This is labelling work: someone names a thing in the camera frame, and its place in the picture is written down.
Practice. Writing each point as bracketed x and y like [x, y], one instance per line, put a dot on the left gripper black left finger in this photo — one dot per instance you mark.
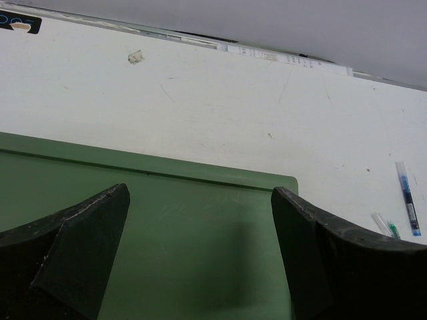
[58, 267]

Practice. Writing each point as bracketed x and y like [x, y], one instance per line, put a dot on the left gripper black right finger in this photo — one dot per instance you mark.
[339, 270]

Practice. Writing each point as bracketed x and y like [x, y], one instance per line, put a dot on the green drawer cabinet box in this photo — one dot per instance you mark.
[199, 241]

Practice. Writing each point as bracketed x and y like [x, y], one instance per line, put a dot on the clear pen cap upper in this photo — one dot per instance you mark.
[382, 224]

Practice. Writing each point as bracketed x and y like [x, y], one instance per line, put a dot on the green pen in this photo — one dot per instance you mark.
[393, 229]

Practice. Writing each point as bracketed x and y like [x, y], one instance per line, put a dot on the blue pen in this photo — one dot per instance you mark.
[407, 195]

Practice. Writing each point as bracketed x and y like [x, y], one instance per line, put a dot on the small white eraser piece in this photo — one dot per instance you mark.
[135, 57]

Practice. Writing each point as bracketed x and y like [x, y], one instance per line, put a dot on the left black corner label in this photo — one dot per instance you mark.
[20, 22]

